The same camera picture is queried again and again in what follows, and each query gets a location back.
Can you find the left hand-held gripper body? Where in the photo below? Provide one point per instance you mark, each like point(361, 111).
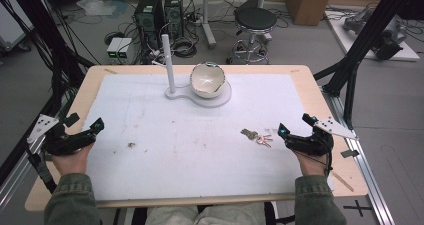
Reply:
point(61, 141)

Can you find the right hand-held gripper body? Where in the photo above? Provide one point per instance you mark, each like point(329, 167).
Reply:
point(315, 140)

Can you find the bunch of keys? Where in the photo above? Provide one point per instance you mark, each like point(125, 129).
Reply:
point(255, 136)

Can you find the person's left hand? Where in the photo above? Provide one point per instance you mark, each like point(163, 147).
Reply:
point(71, 161)

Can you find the person's right hand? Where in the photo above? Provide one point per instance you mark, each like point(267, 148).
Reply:
point(311, 165)

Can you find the grey tape piece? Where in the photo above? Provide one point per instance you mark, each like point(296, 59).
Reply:
point(350, 153)

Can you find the small brown crumb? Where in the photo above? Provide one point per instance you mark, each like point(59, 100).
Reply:
point(131, 145)

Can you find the thin wooden strip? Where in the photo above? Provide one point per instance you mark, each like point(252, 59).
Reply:
point(342, 181)

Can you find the white key stand with pole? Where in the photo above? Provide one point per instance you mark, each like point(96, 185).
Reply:
point(213, 101)

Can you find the white power supply box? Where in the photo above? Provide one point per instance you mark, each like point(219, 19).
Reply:
point(114, 48)
point(125, 48)

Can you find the white table mat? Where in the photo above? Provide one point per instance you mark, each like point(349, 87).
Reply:
point(200, 158)

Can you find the white shell-shaped bowl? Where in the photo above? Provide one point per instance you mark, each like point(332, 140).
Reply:
point(206, 80)

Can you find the white floor board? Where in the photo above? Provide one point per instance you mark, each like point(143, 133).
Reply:
point(343, 41)

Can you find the person's legs beige trousers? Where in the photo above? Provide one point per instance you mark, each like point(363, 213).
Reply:
point(206, 215)

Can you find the black round stool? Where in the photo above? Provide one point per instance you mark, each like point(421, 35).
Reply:
point(255, 21)

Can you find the clear plastic bag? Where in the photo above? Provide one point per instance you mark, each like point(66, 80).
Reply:
point(96, 7)

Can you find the black computer tower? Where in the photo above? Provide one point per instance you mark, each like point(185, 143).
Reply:
point(149, 18)
point(174, 13)

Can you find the black and grey device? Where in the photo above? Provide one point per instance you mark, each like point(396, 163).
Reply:
point(388, 43)

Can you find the brown cardboard box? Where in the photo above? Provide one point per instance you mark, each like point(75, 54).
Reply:
point(308, 3)

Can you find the white metal table leg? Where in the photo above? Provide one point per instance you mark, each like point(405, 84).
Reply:
point(207, 21)

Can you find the aluminium rail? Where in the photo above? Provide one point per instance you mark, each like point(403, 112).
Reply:
point(370, 185)
point(20, 181)

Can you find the black metal frame stand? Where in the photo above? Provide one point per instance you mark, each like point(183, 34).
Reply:
point(43, 31)
point(363, 41)

